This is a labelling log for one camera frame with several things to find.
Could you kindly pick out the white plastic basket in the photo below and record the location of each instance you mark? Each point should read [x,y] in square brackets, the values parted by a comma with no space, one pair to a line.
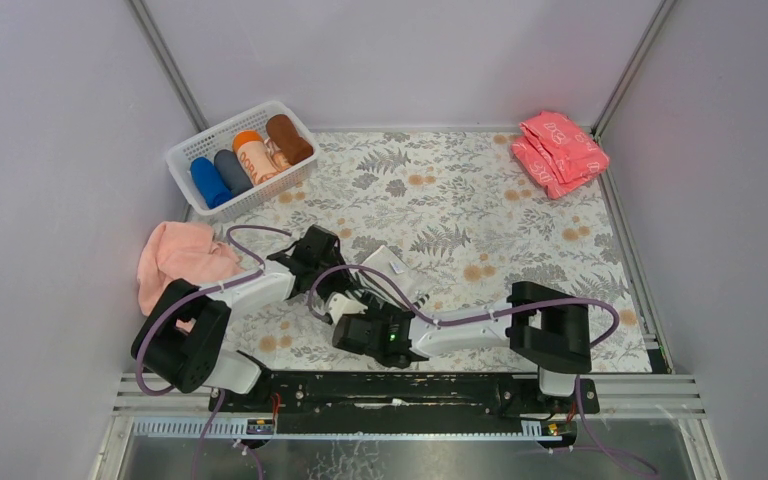
[208,142]

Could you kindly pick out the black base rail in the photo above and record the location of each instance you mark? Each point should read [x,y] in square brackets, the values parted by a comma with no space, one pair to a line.
[333,402]

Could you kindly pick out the pink patterned folded towel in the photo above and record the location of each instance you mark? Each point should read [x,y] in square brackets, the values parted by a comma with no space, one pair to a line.
[557,154]

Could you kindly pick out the orange rolled towel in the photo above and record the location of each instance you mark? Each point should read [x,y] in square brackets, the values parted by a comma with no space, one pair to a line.
[252,153]

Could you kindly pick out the pink towel under striped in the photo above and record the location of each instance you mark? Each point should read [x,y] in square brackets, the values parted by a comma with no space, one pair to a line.
[178,250]

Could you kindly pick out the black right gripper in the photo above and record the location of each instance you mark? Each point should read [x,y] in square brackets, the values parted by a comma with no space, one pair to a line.
[371,307]

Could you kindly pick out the beige patterned rolled towel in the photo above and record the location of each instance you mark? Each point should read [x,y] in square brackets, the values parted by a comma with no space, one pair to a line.
[278,158]

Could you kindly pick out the floral patterned table mat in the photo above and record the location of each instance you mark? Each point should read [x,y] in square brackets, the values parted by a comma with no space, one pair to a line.
[458,208]

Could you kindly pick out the green white striped towel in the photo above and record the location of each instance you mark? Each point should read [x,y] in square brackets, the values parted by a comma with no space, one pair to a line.
[415,286]

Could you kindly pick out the brown towel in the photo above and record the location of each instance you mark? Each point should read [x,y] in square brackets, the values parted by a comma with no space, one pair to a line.
[289,141]

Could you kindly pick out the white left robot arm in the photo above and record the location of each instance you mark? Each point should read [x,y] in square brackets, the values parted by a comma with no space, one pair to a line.
[182,338]

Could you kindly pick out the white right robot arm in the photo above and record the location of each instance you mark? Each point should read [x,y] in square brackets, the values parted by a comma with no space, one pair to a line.
[544,326]

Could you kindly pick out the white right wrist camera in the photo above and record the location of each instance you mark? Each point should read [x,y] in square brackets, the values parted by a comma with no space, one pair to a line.
[339,305]

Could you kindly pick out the blue rolled towel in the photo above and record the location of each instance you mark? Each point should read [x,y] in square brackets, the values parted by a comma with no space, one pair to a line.
[209,183]

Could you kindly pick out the grey rolled towel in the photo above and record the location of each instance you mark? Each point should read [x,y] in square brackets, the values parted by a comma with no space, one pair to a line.
[231,172]

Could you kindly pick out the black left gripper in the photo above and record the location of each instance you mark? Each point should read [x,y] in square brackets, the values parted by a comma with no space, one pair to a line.
[321,291]

